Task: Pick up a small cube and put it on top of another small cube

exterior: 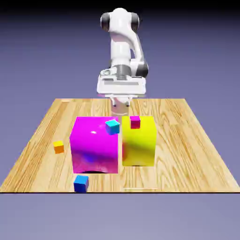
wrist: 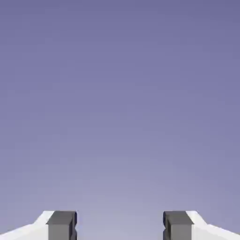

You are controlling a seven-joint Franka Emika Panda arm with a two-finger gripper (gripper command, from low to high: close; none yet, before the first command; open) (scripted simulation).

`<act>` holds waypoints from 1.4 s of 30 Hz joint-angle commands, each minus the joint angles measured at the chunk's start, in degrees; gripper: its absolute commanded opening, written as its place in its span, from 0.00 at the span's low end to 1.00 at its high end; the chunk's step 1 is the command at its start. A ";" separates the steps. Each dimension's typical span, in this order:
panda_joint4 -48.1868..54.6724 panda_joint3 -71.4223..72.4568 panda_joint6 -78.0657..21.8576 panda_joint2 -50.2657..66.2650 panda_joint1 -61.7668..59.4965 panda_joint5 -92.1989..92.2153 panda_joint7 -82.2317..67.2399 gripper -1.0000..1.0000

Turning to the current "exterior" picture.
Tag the small blue cube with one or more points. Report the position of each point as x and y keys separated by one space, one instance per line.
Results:
x=81 y=183

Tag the large yellow box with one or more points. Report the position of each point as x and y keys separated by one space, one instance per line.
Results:
x=139 y=146

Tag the large magenta box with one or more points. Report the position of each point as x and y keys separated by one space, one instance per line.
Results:
x=94 y=144

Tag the small orange cube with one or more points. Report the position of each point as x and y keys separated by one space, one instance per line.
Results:
x=58 y=147

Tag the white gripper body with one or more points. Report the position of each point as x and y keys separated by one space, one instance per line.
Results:
x=121 y=87

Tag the small magenta cube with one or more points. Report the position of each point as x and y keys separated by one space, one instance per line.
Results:
x=135 y=122

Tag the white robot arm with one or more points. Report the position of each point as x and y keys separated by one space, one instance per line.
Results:
x=120 y=37

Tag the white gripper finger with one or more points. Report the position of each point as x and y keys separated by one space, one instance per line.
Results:
x=128 y=101
x=113 y=101

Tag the small cyan cube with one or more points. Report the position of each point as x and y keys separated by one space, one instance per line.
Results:
x=112 y=127

